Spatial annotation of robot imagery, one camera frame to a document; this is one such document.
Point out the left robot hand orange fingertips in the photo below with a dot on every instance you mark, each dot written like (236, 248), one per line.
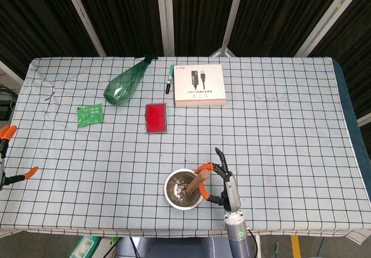
(5, 133)

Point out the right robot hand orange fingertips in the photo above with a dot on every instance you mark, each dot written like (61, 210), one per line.
(232, 191)

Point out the wooden rolling pin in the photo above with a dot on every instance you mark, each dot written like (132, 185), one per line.
(198, 181)

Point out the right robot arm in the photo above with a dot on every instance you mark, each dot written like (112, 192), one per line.
(237, 234)

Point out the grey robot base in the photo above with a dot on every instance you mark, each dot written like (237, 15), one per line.
(174, 247)

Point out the stainless steel bowl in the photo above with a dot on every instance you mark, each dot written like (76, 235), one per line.
(171, 195)

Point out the crushed dark and white granules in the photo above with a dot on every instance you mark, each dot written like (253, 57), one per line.
(181, 189)

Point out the light blue checked tablecloth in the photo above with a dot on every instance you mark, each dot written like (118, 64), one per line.
(275, 142)

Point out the green foil packet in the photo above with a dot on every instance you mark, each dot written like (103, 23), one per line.
(90, 115)

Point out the red ink pad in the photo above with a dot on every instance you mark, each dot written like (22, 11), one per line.
(156, 118)

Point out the green transparent bottle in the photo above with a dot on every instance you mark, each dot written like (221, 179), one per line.
(123, 87)

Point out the green and black marker pen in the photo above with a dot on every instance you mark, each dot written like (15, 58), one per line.
(170, 78)

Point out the green and white box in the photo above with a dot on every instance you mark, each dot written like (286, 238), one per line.
(85, 246)

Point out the white metal frame post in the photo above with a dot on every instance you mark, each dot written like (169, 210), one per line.
(232, 17)
(327, 17)
(165, 17)
(84, 17)

